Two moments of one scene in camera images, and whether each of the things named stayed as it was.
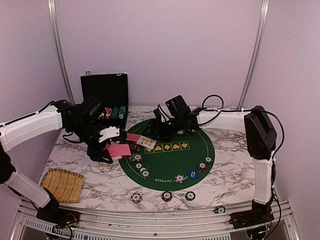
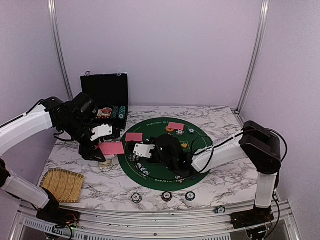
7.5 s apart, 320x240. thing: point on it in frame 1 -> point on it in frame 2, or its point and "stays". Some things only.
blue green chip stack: (190, 196) stays
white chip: (181, 132) stays
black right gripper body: (166, 131) -> (165, 163)
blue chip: (220, 209) stays
